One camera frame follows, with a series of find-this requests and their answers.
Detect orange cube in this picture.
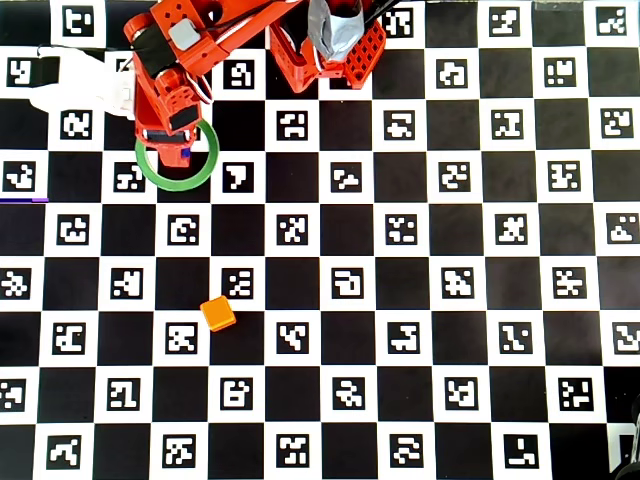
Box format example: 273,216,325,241
199,295,237,333

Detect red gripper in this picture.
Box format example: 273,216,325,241
132,68,214,160

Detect black white marker mat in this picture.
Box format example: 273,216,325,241
0,0,640,480

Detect green ring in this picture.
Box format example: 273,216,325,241
134,118,221,193

